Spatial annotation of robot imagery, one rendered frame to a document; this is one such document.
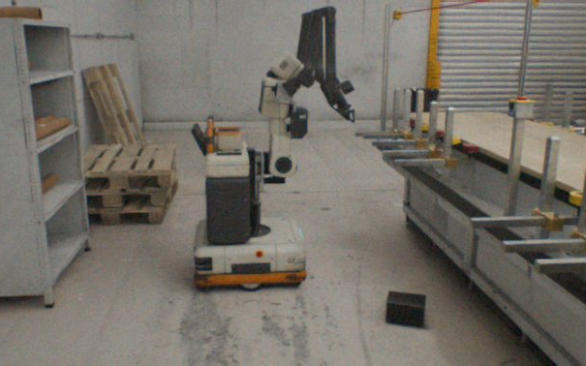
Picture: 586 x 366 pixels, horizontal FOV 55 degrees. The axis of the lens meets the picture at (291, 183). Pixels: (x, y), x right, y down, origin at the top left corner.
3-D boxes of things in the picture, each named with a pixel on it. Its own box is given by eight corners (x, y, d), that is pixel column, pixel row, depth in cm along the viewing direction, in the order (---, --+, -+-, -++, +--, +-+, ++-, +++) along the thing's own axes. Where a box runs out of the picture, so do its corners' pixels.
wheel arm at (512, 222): (472, 230, 204) (474, 219, 203) (469, 228, 208) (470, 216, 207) (585, 227, 209) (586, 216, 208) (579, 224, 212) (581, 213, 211)
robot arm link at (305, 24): (300, 8, 351) (302, 7, 341) (322, 11, 353) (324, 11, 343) (290, 79, 361) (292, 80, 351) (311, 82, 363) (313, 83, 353)
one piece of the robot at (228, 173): (205, 264, 329) (200, 123, 309) (209, 233, 382) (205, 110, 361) (262, 262, 333) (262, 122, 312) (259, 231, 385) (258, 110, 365)
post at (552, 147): (537, 260, 215) (551, 137, 203) (532, 258, 218) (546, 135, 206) (545, 260, 215) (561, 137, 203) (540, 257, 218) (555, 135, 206)
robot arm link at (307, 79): (310, 4, 310) (312, 2, 300) (334, 8, 311) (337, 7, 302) (297, 84, 320) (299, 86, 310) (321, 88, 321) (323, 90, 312)
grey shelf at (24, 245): (-32, 311, 308) (-78, 16, 269) (25, 251, 394) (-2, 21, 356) (52, 308, 312) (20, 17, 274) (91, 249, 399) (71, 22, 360)
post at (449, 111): (442, 194, 311) (447, 107, 299) (440, 193, 315) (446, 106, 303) (447, 194, 312) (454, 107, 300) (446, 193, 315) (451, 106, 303)
